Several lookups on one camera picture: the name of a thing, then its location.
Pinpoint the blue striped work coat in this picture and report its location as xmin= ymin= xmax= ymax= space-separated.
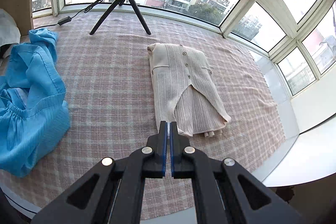
xmin=1 ymin=28 xmax=70 ymax=177

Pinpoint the cream knit cardigan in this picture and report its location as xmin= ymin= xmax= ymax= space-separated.
xmin=147 ymin=43 xmax=231 ymax=138

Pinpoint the white grey garment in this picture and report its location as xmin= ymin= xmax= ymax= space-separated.
xmin=0 ymin=9 xmax=21 ymax=59

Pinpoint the ring light cable with controller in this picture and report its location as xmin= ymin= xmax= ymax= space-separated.
xmin=33 ymin=0 xmax=104 ymax=30

